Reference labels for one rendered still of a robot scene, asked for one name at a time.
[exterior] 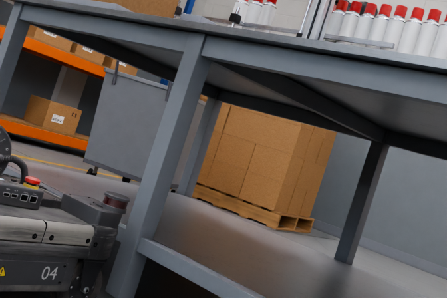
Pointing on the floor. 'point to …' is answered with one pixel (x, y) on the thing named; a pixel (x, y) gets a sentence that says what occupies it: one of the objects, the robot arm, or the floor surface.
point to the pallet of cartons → (264, 167)
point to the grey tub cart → (132, 126)
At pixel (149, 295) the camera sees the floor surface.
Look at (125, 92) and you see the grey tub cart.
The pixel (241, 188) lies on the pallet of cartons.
